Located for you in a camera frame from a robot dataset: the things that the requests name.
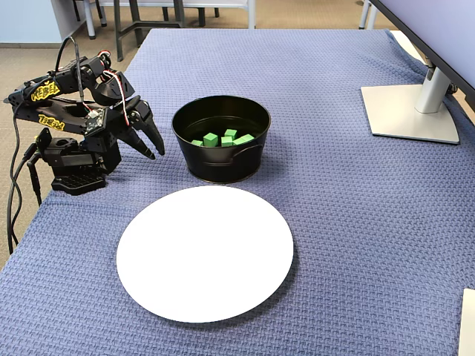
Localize white flat board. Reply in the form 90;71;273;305
459;287;475;356

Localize computer monitor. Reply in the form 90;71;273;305
369;0;475;96

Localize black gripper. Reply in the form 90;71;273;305
105;95;166;160

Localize black metal bucket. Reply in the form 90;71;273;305
171;95;272;185

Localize white round plate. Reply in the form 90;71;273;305
116;185;295;323

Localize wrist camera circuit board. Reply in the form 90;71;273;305
83;107;109;136

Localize black base cable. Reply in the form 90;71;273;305
6;107;23;256
12;142;41;245

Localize dark grey table frame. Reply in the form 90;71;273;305
113;0;186;63

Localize dark chair legs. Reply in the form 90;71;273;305
162;0;220;27
72;0;108;27

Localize blue woven tablecloth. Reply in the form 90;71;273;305
0;28;475;356

